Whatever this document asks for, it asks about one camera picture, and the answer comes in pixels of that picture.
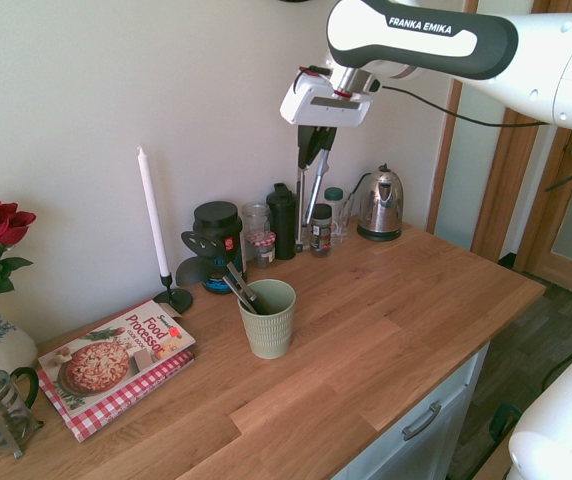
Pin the white taper candle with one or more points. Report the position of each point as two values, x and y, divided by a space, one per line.
153 215

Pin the small jar with gingham lid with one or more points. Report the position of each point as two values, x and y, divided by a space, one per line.
261 240

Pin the green ribbed ceramic cup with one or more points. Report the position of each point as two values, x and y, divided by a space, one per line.
268 335

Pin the red gingham cookbook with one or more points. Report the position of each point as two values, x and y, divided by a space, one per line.
91 425

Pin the black kettle base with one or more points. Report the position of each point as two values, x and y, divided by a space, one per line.
378 236

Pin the stainless steel electric kettle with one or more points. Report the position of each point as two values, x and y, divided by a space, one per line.
383 200

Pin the black shaker bottle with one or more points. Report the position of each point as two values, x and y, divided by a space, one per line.
282 225

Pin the black slotted spatula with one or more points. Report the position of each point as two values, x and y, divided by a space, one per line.
198 242

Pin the clear drinking glass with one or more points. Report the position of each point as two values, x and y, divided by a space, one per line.
348 212

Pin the Food Processor cookbook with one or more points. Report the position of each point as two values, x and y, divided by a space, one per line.
111 360

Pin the black protein powder tub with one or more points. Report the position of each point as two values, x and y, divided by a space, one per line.
218 220

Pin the wooden door with frosted glass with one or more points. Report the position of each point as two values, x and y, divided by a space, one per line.
566 225

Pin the empty clear glass jar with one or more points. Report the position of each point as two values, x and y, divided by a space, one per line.
256 215

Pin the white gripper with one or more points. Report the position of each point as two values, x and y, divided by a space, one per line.
326 112

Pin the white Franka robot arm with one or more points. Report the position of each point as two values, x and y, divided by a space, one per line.
416 45

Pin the black candle holder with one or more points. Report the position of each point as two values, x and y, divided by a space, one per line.
178 301

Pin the spice jar with black lid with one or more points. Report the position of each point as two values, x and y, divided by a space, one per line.
322 235

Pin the clear bottle with green lid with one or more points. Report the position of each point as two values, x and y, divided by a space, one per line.
334 194

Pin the white vase with blue pattern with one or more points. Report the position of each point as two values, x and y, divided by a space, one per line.
1 340

